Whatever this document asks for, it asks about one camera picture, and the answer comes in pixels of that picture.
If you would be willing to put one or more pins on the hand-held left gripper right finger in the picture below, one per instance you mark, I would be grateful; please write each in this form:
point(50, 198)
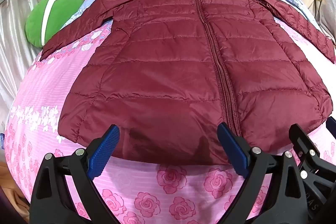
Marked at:
point(233, 151)

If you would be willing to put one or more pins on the green plush pillow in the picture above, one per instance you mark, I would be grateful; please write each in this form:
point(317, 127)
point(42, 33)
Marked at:
point(50, 16)

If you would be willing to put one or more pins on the maroon puffer jacket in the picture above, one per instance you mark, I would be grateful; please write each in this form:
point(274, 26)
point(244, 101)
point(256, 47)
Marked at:
point(183, 69)

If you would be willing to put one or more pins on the cream floral cloth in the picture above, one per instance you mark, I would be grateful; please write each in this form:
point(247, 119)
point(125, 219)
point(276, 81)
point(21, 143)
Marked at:
point(328, 3)

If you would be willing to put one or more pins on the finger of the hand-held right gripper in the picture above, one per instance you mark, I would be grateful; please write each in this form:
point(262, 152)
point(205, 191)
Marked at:
point(331, 124)
point(302, 136)

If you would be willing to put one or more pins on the pink floral bedsheet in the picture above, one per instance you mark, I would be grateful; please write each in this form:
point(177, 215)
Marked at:
point(52, 113)

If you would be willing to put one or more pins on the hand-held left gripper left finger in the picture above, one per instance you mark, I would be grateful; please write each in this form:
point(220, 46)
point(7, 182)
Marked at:
point(103, 154)

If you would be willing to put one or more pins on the silver satin curtain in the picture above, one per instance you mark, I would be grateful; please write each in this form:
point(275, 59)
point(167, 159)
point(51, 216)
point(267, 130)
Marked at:
point(15, 19)

